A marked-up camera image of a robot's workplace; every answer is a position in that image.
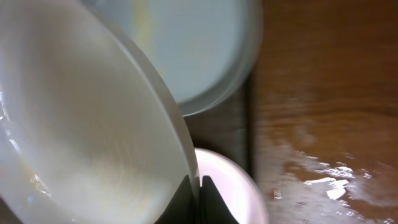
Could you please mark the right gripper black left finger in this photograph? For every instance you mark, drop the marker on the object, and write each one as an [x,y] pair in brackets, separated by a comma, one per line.
[182,208]

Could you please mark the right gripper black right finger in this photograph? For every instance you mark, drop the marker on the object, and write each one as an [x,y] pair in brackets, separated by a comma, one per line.
[213,209]

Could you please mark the white plate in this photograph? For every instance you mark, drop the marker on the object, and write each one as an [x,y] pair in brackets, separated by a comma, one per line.
[238,190]
[89,131]
[203,49]

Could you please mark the large dark serving tray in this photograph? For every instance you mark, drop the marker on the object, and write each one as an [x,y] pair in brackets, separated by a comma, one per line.
[228,128]

